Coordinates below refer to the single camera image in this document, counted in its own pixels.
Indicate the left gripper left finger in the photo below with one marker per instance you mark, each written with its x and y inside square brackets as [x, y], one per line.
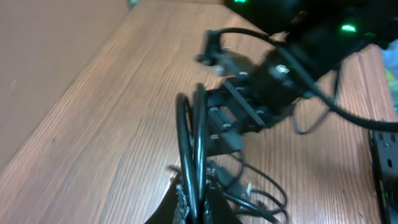
[173, 208]

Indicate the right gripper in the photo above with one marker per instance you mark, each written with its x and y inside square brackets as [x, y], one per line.
[252, 98]

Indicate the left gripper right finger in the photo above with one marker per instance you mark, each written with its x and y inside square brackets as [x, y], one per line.
[217, 209]

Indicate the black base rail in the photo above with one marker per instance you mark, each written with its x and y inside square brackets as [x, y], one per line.
[383, 149]

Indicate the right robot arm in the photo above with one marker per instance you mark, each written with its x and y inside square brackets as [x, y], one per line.
[310, 38]

